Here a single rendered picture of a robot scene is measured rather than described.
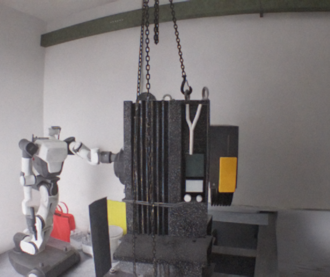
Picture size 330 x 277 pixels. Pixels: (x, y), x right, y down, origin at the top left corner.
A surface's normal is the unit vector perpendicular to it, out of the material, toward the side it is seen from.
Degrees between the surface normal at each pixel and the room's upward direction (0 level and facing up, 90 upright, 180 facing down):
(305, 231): 90
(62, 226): 87
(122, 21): 90
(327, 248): 90
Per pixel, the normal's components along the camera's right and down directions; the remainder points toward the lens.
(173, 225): -0.14, 0.07
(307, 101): -0.37, 0.07
